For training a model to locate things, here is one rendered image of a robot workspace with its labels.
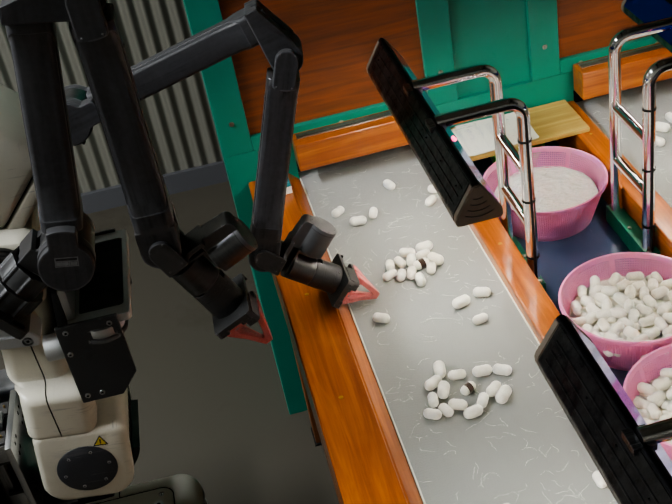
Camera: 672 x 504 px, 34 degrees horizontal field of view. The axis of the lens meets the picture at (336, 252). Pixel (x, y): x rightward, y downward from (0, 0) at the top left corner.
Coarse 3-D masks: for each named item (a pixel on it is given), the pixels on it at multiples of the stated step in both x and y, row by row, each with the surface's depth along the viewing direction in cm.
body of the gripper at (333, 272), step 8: (336, 256) 213; (320, 264) 206; (328, 264) 207; (336, 264) 209; (344, 264) 210; (320, 272) 205; (328, 272) 206; (336, 272) 207; (344, 272) 207; (312, 280) 206; (320, 280) 206; (328, 280) 206; (336, 280) 207; (344, 280) 206; (320, 288) 208; (328, 288) 207; (336, 288) 208; (344, 288) 205; (328, 296) 210; (336, 296) 207; (336, 304) 207
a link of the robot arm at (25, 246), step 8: (88, 224) 156; (32, 232) 155; (40, 232) 155; (80, 232) 153; (88, 232) 155; (24, 240) 155; (32, 240) 153; (40, 240) 154; (88, 240) 153; (24, 248) 153; (32, 248) 152; (24, 256) 152; (32, 256) 152; (24, 264) 152; (32, 264) 153; (32, 272) 153
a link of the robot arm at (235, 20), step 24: (216, 24) 184; (240, 24) 181; (264, 24) 181; (168, 48) 186; (192, 48) 183; (216, 48) 183; (240, 48) 183; (264, 48) 183; (288, 48) 183; (144, 72) 184; (168, 72) 185; (192, 72) 185; (144, 96) 186; (72, 120) 185; (96, 120) 185
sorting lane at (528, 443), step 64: (320, 192) 250; (384, 192) 246; (384, 256) 226; (448, 256) 223; (448, 320) 206; (512, 320) 203; (384, 384) 195; (512, 384) 190; (448, 448) 180; (512, 448) 178; (576, 448) 175
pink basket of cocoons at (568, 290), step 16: (608, 256) 210; (624, 256) 210; (640, 256) 209; (656, 256) 207; (576, 272) 208; (592, 272) 210; (608, 272) 211; (624, 272) 211; (560, 288) 204; (576, 288) 208; (560, 304) 200; (592, 336) 192; (624, 352) 192; (640, 352) 191; (624, 368) 197; (656, 368) 196
